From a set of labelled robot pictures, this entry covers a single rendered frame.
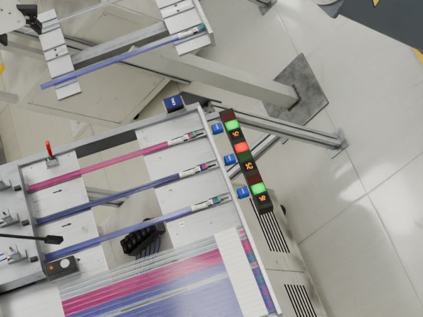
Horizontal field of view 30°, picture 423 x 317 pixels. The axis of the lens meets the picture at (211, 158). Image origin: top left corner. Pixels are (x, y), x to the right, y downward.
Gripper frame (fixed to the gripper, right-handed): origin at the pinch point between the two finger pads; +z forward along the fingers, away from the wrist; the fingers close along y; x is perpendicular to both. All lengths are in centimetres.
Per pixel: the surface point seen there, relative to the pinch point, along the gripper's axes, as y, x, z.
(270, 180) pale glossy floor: 22, 4, 139
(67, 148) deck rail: -14.6, -8.0, 46.1
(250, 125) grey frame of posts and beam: 30, 2, 83
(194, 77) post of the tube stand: 14, 25, 84
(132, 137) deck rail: 2, -5, 56
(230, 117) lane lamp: 30, -4, 62
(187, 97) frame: 19, 5, 59
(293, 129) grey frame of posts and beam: 41, 4, 99
